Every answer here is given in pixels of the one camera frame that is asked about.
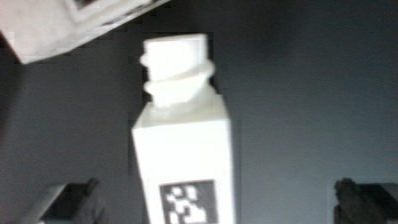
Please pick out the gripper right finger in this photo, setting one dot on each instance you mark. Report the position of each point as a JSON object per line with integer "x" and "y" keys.
{"x": 366, "y": 202}

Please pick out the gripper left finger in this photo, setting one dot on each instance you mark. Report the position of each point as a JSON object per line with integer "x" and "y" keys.
{"x": 69, "y": 204}

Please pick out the white leg front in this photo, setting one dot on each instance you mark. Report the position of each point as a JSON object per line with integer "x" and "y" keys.
{"x": 181, "y": 136}

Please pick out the white square tabletop part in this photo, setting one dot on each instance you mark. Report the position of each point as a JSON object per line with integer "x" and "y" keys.
{"x": 47, "y": 26}

